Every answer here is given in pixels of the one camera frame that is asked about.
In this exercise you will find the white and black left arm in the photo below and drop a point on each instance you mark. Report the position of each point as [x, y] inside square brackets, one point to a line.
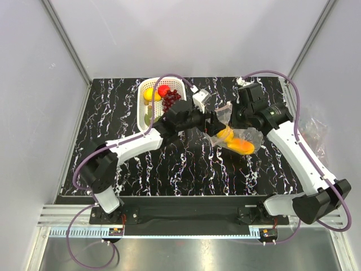
[98, 167]

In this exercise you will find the aluminium frame rail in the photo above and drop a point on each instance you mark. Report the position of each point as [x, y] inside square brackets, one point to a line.
[62, 215]

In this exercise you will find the orange mango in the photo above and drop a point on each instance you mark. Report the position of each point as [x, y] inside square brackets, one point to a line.
[241, 146]

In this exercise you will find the red strawberry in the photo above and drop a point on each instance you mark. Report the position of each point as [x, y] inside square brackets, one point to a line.
[163, 90]

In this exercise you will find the yellow lemon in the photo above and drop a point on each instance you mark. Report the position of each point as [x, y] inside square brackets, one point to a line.
[150, 94]
[226, 135]

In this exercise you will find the white perforated plastic basket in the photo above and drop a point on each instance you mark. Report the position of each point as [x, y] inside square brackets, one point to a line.
[145, 109]

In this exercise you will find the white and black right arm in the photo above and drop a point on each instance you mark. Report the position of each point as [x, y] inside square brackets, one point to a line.
[322, 192]

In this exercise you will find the green leaf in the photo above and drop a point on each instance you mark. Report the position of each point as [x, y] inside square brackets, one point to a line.
[148, 115]

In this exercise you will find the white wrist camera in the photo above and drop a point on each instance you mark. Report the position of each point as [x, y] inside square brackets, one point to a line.
[242, 82]
[200, 99]

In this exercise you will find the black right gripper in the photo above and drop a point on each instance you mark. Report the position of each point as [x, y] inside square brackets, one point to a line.
[234, 123]

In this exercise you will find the dark red grape bunch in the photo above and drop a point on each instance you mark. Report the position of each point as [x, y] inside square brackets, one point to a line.
[169, 99]

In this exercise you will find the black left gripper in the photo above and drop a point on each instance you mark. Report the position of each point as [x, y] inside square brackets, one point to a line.
[212, 128]

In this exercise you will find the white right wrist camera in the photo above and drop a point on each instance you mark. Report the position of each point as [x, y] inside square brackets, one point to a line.
[242, 82]

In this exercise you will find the pile of spare plastic bags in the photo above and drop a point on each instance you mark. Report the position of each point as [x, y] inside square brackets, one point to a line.
[314, 130]

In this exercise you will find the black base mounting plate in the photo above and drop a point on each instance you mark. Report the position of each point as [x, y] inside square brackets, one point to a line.
[188, 216]

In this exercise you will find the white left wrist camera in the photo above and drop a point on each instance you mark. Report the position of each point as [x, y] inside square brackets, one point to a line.
[200, 99]

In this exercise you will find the clear pink-dotted zip bag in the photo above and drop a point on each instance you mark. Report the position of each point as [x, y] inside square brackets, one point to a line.
[251, 135]

